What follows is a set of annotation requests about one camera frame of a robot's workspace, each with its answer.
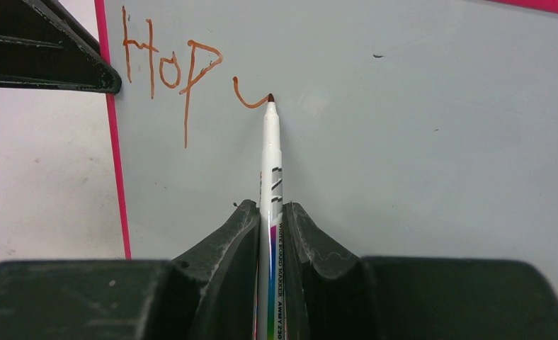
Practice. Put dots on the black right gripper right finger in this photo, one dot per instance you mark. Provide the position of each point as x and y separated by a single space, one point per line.
331 293

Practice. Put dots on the white whiteboard marker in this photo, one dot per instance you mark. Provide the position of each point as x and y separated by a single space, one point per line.
270 312

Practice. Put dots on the pink framed whiteboard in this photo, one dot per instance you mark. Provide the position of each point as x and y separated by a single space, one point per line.
415 128

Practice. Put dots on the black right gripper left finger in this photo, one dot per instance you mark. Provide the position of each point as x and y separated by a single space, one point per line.
208 292

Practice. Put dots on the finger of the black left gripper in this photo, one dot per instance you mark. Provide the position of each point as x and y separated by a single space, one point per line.
42 46

